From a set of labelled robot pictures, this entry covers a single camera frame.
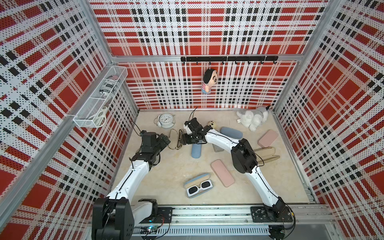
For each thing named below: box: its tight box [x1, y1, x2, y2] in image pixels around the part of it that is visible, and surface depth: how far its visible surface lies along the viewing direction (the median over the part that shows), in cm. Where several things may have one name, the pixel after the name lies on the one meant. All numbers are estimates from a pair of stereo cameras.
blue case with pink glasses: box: [220, 126, 243, 139], surface depth 107 cm
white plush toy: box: [236, 110, 269, 132], surface depth 107 cm
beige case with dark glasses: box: [168, 128, 184, 150], surface depth 104 cm
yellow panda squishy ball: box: [207, 120, 217, 129], surface depth 110 cm
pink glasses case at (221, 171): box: [211, 159, 235, 188], surface depth 88 cm
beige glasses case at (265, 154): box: [253, 146, 280, 164], surface depth 96 cm
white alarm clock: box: [154, 113, 176, 129], surface depth 111 cm
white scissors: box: [88, 106, 108, 128], surface depth 69 cm
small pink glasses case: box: [257, 129, 279, 148], surface depth 105 cm
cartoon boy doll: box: [201, 68, 218, 94], surface depth 93 cm
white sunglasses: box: [186, 179, 213, 197], surface depth 82 cm
